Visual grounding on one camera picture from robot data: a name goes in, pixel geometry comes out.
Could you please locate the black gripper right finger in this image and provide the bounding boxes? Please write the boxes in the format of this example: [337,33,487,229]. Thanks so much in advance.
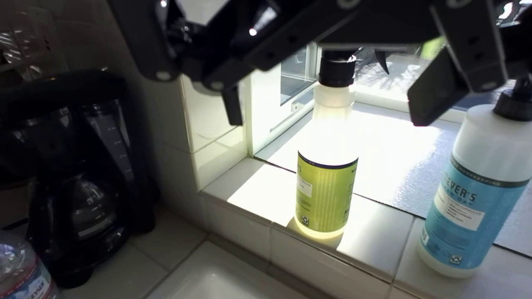
[407,50,465,126]

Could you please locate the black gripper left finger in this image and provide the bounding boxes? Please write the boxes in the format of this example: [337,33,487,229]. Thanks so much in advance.
[202,58,242,126]

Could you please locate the yellow label spray bottle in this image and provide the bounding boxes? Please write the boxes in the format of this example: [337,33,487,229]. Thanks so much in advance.
[294,50,359,239]

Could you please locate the blue label soap bottle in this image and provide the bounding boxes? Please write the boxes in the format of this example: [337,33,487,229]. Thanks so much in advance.
[418,76,532,279]

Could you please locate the clear plastic water bottle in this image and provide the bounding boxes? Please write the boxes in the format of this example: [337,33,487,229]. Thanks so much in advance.
[0,231,61,299]

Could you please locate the black coffee maker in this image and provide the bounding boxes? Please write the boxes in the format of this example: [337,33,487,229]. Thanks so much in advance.
[0,70,154,289]

